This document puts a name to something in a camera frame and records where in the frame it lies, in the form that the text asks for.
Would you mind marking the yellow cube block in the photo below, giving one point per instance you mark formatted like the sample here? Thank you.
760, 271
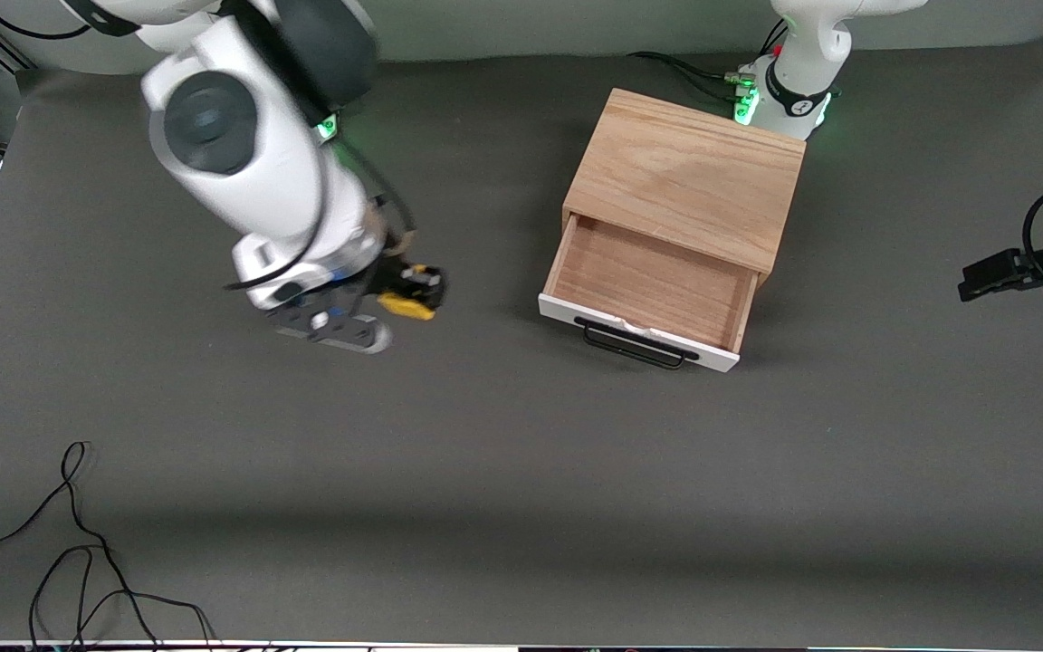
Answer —
408, 306

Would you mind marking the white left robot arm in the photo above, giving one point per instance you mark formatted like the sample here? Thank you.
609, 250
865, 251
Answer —
802, 54

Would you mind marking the wooden drawer cabinet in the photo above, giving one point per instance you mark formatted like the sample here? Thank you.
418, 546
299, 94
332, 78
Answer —
684, 172

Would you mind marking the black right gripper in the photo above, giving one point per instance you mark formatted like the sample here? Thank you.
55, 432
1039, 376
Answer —
391, 276

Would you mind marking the white-fronted wooden drawer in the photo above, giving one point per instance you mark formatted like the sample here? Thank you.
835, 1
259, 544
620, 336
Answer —
648, 281

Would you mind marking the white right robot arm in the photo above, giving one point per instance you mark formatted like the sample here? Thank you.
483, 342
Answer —
241, 136

